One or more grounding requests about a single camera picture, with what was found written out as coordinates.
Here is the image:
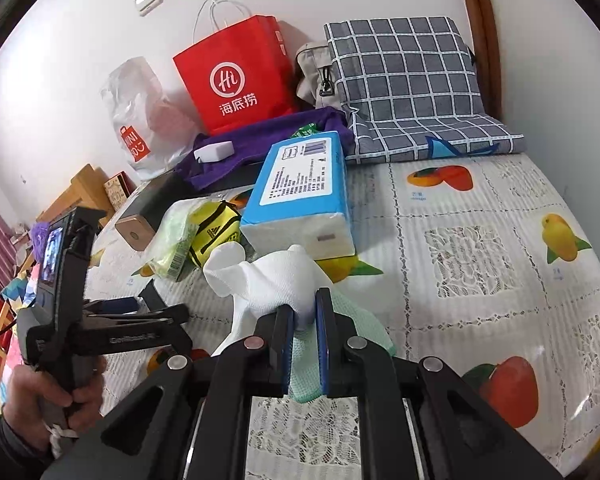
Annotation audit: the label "mint green cloth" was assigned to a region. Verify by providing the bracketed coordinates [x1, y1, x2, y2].
[288, 288, 396, 403]

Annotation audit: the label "white cloth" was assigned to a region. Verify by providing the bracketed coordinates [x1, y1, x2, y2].
[204, 242, 332, 356]

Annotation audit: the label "yellow black soft pouch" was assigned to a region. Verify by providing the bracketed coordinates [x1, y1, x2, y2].
[188, 200, 242, 269]

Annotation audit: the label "green tissue packet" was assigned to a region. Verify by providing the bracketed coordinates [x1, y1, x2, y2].
[144, 198, 207, 281]

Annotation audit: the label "person's left hand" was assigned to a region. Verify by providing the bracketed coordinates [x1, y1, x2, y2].
[3, 356, 107, 452]

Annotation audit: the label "dark box with copper end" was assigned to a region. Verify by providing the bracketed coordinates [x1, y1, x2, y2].
[114, 171, 193, 252]

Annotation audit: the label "small patterned box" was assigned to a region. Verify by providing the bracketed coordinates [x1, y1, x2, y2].
[104, 171, 135, 211]

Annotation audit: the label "fruit print tablecloth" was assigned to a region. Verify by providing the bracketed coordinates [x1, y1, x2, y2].
[82, 152, 600, 480]

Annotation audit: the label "blue tissue pack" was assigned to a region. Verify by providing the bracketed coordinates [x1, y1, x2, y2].
[240, 131, 355, 260]

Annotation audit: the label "purple towel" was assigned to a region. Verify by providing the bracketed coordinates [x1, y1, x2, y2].
[175, 106, 354, 191]

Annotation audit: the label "white soap bar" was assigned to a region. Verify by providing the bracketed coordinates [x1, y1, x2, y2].
[194, 141, 235, 164]

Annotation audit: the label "white Miniso plastic bag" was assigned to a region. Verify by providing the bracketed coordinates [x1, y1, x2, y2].
[100, 56, 200, 181]

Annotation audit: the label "green snack packet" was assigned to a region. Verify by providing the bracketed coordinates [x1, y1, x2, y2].
[291, 122, 320, 138]

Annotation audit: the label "grey checkered cushion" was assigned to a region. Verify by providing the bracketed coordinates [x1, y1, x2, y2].
[324, 16, 526, 165]

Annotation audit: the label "beige canvas bag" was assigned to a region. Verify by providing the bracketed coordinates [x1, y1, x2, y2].
[296, 41, 341, 110]

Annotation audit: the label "red Haidilao paper bag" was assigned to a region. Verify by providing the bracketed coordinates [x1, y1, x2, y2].
[173, 0, 298, 136]

